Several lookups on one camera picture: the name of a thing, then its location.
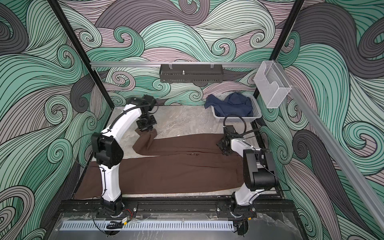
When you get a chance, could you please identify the navy blue trousers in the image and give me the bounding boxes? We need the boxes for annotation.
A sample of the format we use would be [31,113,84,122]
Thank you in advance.
[204,93,253,117]

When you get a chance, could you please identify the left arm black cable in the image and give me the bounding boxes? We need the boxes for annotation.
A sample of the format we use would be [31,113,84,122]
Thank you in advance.
[107,103,160,133]

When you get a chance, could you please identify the brown trousers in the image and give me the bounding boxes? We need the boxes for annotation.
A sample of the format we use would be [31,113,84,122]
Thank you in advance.
[74,130,244,200]

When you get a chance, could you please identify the aluminium rail right wall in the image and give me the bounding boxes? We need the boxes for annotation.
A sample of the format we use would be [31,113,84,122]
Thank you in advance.
[275,63,384,230]

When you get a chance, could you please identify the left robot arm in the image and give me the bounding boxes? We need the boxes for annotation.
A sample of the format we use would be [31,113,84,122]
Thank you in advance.
[91,95,157,217]

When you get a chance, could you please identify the white plastic laundry basket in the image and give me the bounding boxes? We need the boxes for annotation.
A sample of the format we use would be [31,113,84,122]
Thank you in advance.
[211,93,262,123]

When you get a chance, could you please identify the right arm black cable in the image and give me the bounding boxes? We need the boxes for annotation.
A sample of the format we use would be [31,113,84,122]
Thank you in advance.
[222,114,265,139]

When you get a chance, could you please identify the white slotted cable duct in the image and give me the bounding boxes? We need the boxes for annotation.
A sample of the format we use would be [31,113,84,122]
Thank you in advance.
[59,220,235,232]

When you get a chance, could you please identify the black perforated wall tray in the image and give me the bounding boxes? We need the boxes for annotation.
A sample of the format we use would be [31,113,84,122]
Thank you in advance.
[159,64,224,84]

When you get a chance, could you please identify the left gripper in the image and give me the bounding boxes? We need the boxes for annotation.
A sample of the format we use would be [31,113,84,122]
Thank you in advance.
[137,114,158,133]

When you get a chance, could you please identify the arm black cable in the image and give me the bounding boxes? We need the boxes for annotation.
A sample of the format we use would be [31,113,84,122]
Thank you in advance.
[107,103,160,133]
[222,114,265,139]

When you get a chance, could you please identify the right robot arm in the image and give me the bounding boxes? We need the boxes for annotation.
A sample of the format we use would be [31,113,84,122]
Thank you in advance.
[217,126,279,208]

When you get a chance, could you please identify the aluminium rail back wall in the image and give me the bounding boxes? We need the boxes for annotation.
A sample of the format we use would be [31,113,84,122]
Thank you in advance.
[89,61,262,69]

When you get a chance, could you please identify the aluminium rail wall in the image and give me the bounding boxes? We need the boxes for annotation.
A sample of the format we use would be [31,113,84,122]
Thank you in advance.
[89,61,262,69]
[275,63,384,230]

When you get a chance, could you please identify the clear plastic wall bin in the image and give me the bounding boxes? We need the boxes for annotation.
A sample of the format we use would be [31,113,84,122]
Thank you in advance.
[254,61,292,109]

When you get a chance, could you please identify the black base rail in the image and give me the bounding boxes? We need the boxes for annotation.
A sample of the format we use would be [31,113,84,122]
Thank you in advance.
[54,196,299,220]

